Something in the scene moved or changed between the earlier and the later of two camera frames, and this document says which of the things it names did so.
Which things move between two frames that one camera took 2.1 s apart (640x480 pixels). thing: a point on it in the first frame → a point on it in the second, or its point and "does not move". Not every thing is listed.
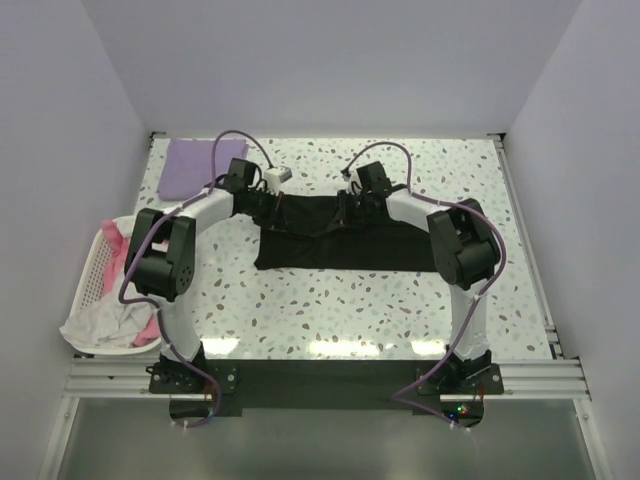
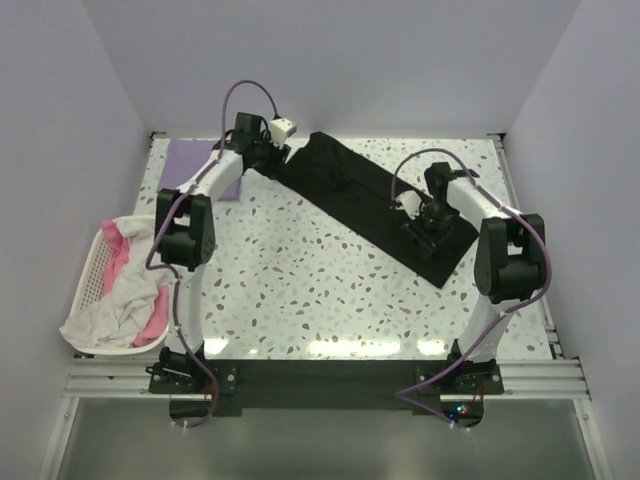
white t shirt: [113, 319] does not move
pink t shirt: [115, 267] does not move
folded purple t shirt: [188, 172] does not move
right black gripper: [344, 216] → [426, 242]
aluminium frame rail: [522, 379] does not move
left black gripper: [269, 220] → [280, 157]
